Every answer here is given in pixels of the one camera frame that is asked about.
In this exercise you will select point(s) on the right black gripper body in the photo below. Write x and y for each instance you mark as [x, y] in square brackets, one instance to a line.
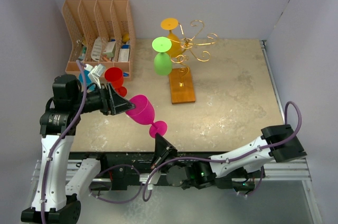
[171, 155]

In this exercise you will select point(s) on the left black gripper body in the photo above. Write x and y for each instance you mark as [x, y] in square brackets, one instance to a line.
[99, 100]

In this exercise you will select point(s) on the blue plastic wine glass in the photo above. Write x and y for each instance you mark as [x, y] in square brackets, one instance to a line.
[85, 78]

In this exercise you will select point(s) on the pink plastic wine glass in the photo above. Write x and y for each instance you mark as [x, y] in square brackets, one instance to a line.
[144, 114]

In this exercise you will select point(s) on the red plastic wine glass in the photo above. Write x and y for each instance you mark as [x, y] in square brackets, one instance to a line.
[114, 75]

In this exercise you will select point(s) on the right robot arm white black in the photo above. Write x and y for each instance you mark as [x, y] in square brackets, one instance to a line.
[279, 143]

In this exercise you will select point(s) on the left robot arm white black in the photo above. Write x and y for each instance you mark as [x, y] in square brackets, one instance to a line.
[56, 200]

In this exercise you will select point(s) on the green plastic wine glass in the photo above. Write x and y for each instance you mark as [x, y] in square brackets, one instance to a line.
[162, 61]

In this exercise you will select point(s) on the wooden rack base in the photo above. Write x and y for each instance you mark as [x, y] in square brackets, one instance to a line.
[181, 86]

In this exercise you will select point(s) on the orange plastic wine glass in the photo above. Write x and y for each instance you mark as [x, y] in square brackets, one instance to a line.
[170, 24]

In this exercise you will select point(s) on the white blister pack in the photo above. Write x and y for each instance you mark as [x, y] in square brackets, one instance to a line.
[96, 50]

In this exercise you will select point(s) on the white medicine box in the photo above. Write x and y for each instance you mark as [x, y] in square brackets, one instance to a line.
[109, 51]

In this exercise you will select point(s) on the white blue box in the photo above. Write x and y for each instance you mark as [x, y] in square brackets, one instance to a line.
[124, 53]

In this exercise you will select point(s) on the yellow object in organizer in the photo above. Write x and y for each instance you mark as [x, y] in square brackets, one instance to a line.
[125, 38]

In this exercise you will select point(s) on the peach plastic file organizer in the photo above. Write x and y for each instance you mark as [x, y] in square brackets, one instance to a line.
[109, 19]

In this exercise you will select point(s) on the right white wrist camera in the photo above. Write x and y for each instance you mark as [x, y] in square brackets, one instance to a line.
[143, 178]

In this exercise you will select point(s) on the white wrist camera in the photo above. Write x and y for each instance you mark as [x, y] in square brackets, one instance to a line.
[95, 72]
[143, 178]

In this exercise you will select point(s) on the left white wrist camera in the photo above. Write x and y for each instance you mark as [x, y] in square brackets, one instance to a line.
[95, 72]

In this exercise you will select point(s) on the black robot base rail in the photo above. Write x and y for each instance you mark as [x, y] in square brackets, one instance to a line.
[122, 169]

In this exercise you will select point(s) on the gold wire glass rack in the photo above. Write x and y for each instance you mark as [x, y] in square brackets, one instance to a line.
[187, 44]

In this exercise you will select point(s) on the aluminium frame rail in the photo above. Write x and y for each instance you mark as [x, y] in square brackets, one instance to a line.
[296, 171]

